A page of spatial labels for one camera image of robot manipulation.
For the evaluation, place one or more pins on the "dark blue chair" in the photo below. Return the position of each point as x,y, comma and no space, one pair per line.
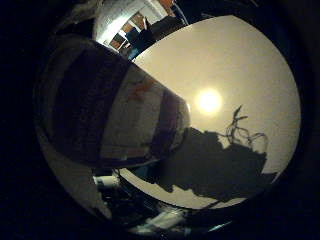
148,38

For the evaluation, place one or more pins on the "white tube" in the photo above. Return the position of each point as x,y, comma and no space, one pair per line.
106,181

